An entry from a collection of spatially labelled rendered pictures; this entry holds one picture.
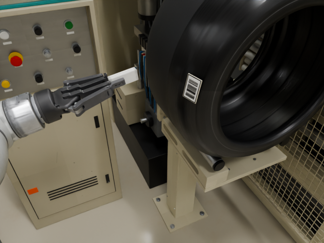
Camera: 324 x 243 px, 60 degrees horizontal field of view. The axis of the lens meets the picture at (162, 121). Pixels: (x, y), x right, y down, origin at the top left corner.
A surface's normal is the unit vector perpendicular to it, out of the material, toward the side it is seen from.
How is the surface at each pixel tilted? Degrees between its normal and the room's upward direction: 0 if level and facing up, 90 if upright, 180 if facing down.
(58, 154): 90
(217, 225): 0
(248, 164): 0
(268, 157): 0
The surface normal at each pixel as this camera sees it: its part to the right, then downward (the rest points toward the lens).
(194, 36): -0.64, 0.00
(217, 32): -0.24, 0.19
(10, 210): 0.00, -0.77
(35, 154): 0.42, 0.58
